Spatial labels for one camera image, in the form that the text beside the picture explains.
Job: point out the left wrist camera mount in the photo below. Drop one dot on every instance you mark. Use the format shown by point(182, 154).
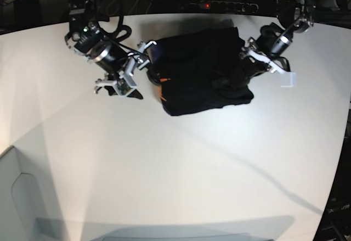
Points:
point(259, 62)

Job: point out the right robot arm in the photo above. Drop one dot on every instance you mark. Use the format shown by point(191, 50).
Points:
point(85, 31)

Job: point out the black T-shirt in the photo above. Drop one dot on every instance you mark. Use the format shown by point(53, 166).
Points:
point(194, 68)

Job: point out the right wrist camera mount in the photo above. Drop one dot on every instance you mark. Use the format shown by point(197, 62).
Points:
point(135, 60)

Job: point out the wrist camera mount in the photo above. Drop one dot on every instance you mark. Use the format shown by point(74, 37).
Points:
point(135, 60)
point(259, 62)

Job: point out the black power strip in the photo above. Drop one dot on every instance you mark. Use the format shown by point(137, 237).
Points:
point(221, 7)

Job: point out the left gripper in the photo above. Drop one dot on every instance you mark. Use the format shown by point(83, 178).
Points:
point(241, 74)

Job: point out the black box on floor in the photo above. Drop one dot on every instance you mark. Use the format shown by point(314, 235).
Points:
point(27, 13)

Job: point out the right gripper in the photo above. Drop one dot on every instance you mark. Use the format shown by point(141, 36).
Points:
point(111, 58)

